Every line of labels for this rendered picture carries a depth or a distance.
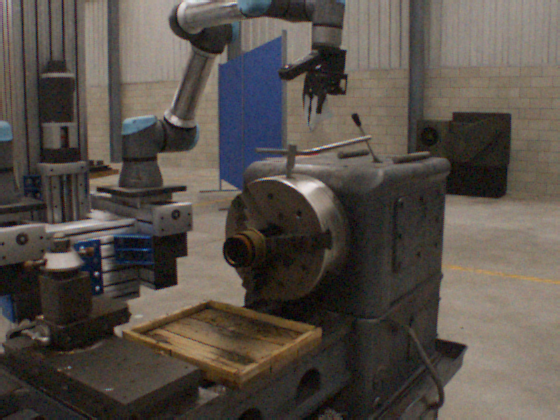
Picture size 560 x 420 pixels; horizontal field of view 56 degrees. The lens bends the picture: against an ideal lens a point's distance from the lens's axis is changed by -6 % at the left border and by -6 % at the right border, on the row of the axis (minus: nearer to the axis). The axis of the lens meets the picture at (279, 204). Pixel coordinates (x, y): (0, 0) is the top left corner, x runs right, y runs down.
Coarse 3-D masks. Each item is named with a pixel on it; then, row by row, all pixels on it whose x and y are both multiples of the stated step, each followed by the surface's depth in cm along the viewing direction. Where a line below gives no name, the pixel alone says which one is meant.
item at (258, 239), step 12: (228, 240) 128; (240, 240) 126; (252, 240) 127; (264, 240) 129; (228, 252) 130; (240, 252) 134; (252, 252) 127; (264, 252) 129; (228, 264) 129; (240, 264) 127; (252, 264) 129
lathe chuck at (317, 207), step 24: (264, 192) 138; (288, 192) 134; (312, 192) 134; (264, 216) 139; (288, 216) 135; (312, 216) 131; (336, 216) 135; (336, 240) 133; (288, 264) 137; (312, 264) 132; (336, 264) 136; (264, 288) 142; (288, 288) 137; (312, 288) 134
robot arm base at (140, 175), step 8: (128, 160) 177; (136, 160) 176; (144, 160) 177; (152, 160) 179; (128, 168) 177; (136, 168) 176; (144, 168) 177; (152, 168) 178; (120, 176) 179; (128, 176) 176; (136, 176) 177; (144, 176) 176; (152, 176) 178; (160, 176) 184; (120, 184) 178; (128, 184) 176; (136, 184) 175; (144, 184) 176; (152, 184) 178; (160, 184) 181
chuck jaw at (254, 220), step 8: (248, 192) 141; (232, 200) 139; (240, 200) 138; (248, 200) 138; (240, 208) 138; (248, 208) 137; (256, 208) 139; (240, 216) 136; (248, 216) 135; (256, 216) 137; (240, 224) 135; (248, 224) 133; (256, 224) 135; (264, 224) 137; (272, 224) 139; (264, 232) 142
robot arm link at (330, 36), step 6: (312, 30) 130; (318, 30) 129; (324, 30) 128; (330, 30) 128; (336, 30) 128; (342, 30) 130; (312, 36) 131; (318, 36) 129; (324, 36) 128; (330, 36) 128; (336, 36) 129; (312, 42) 131; (318, 42) 129; (324, 42) 129; (330, 42) 129; (336, 42) 129
